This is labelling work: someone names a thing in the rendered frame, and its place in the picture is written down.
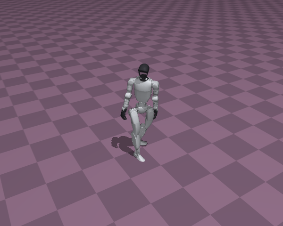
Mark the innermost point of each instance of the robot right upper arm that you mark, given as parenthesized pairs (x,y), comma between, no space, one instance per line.
(129,88)

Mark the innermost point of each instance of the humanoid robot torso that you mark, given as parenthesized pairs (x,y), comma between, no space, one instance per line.
(142,91)

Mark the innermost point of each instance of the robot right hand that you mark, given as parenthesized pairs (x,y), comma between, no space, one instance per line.
(123,114)

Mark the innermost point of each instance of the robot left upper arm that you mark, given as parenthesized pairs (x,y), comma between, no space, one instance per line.
(155,85)

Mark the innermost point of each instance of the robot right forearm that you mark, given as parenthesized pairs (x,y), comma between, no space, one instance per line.
(126,103)

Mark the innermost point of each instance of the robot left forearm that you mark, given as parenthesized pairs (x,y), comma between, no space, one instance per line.
(155,105)

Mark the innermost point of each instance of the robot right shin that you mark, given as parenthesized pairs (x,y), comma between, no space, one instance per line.
(136,143)

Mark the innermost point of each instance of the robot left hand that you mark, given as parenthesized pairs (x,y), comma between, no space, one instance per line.
(155,112)

